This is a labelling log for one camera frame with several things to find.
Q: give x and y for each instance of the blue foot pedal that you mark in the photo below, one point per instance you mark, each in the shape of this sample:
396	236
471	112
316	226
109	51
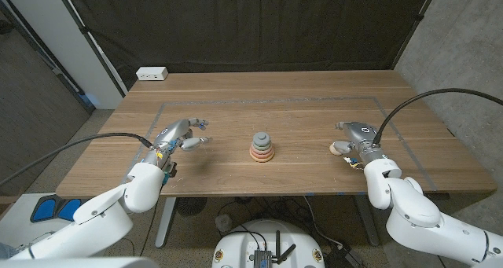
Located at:
70	209
44	210

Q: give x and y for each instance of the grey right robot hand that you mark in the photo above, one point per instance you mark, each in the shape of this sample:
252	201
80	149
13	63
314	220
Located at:
359	136

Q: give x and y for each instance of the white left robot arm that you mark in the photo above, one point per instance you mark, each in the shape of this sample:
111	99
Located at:
102	217

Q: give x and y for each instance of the black power adapter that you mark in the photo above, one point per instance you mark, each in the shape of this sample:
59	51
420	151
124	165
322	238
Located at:
346	257

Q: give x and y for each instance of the black radio module with antennas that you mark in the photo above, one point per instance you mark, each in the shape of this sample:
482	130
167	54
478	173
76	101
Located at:
262	258

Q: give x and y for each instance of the black backdrop cloth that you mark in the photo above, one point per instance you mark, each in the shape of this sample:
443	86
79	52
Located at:
251	28

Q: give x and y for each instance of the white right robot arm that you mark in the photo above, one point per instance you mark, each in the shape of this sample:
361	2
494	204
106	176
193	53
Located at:
416	217

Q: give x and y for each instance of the black backdrop stand pole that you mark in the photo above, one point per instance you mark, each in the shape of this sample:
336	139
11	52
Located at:
90	42
414	26

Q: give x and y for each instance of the person leg in jeans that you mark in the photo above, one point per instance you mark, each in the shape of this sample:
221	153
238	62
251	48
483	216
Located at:
8	250

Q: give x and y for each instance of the white round floor object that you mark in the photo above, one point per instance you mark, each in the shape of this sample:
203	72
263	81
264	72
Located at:
224	223

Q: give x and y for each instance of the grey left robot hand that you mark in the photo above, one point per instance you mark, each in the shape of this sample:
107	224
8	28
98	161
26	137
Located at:
175	132

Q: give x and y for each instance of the dusty pink toy disk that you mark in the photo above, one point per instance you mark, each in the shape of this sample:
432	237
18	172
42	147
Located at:
262	153

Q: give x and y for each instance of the white pedal platform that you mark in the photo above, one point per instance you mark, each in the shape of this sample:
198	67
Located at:
15	221

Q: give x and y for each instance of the dark table leg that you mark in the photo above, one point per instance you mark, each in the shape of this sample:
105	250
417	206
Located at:
367	225

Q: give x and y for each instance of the black round floor fan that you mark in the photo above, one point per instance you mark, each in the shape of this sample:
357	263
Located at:
191	206

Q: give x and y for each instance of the white power strip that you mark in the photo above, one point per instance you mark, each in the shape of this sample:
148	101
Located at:
151	73

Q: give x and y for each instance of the grey toy disk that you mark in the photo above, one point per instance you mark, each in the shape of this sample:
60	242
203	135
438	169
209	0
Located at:
261	136

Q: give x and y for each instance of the white table leg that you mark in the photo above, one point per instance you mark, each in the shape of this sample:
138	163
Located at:
166	221

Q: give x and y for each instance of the large orange toy disk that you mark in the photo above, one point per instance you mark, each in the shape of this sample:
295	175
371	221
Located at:
262	160

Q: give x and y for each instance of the green toy disk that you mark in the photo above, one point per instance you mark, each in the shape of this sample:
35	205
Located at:
262	146

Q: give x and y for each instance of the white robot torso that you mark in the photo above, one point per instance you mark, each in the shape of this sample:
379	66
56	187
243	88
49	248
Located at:
236	248

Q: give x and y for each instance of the coral red toy disk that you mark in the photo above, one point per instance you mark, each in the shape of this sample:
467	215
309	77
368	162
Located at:
262	156

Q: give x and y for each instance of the small cream toy disk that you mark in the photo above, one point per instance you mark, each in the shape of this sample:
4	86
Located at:
335	151

